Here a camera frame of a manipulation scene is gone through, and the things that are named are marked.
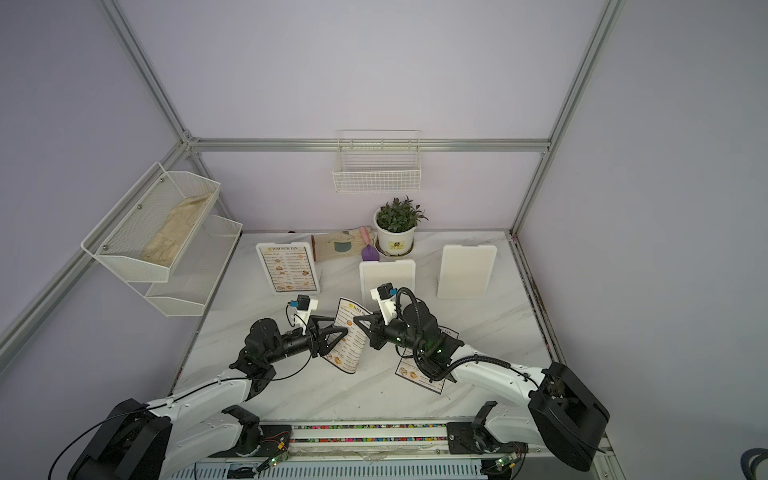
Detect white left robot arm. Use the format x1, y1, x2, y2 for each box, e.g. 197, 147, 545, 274
67, 315, 348, 479

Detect beige cloth in shelf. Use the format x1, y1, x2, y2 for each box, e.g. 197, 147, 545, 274
141, 194, 212, 267

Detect white wire wall basket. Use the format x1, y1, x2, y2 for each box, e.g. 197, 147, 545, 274
332, 129, 422, 194

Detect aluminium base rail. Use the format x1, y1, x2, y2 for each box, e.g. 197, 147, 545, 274
107, 416, 625, 480

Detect white acrylic menu holder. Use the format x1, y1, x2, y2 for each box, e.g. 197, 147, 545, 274
437, 245, 497, 300
255, 241, 322, 296
359, 259, 416, 309

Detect potted green plant white pot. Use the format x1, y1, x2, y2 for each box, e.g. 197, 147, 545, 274
374, 196, 429, 257

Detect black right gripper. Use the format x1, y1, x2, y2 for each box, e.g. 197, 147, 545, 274
356, 309, 428, 353

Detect beige oven mitt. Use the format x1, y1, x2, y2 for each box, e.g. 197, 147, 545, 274
311, 229, 366, 262

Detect dim sum menu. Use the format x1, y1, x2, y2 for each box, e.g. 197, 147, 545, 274
394, 327, 459, 395
322, 298, 371, 375
260, 245, 318, 294

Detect aluminium frame profiles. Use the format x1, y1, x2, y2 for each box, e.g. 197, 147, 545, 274
0, 0, 628, 415

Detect purple silicone spatula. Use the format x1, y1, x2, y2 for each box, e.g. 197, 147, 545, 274
359, 226, 379, 262

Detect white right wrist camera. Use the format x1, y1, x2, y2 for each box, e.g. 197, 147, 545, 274
370, 283, 397, 325

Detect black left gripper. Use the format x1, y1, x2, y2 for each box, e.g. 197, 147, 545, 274
267, 316, 348, 365

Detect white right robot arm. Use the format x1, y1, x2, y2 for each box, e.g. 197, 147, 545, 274
354, 284, 610, 472

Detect white two-tier mesh shelf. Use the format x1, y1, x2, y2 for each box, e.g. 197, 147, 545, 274
81, 163, 242, 317

